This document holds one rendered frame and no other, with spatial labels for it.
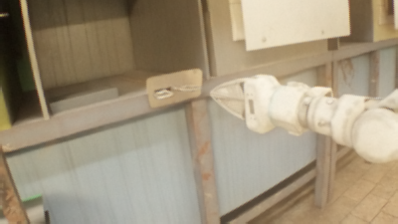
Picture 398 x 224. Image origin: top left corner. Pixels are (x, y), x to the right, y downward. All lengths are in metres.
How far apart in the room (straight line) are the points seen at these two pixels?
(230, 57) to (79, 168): 0.56
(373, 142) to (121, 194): 0.69
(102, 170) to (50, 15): 0.75
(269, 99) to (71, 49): 0.99
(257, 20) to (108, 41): 0.76
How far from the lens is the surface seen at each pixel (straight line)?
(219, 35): 0.83
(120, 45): 1.33
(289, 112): 0.42
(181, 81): 0.73
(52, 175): 0.79
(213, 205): 0.98
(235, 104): 0.55
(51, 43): 1.27
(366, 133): 0.36
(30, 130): 0.68
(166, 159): 0.87
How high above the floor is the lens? 0.99
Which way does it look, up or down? 14 degrees down
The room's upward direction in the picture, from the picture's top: 7 degrees counter-clockwise
